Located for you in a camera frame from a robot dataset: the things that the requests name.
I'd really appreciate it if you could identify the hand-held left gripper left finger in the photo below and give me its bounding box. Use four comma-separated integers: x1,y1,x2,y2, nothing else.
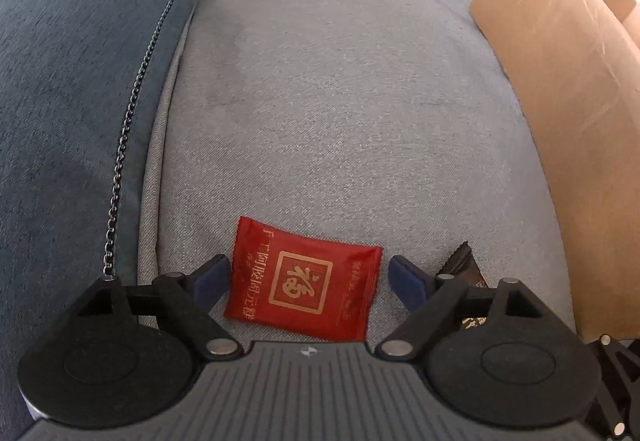
75,255,242,362

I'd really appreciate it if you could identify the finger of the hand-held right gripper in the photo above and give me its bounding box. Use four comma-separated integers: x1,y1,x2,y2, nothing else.
587,333,640,441

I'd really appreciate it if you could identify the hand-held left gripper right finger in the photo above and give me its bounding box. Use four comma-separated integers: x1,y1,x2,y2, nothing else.
376,256,568,361

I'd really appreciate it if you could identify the dark brown snack packet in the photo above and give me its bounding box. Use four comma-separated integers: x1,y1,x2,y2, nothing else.
437,241,493,332

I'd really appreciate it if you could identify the red square snack packet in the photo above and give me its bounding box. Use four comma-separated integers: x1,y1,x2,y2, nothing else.
222,216,385,343

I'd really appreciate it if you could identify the brown cardboard box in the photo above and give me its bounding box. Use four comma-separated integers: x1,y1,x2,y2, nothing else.
469,0,640,344

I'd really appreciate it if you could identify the blue sofa cushion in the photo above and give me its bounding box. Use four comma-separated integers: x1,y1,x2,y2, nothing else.
0,0,208,432

